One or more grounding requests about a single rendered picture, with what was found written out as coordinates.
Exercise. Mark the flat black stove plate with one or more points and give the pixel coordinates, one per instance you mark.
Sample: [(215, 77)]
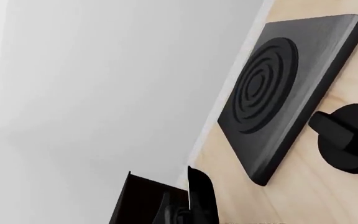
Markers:
[(291, 112)]

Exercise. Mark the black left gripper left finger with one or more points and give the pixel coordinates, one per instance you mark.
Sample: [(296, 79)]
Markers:
[(135, 205)]

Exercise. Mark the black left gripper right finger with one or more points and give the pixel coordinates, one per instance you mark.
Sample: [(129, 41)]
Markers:
[(202, 200)]

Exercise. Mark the round black stove knob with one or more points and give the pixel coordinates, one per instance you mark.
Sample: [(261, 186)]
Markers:
[(353, 144)]

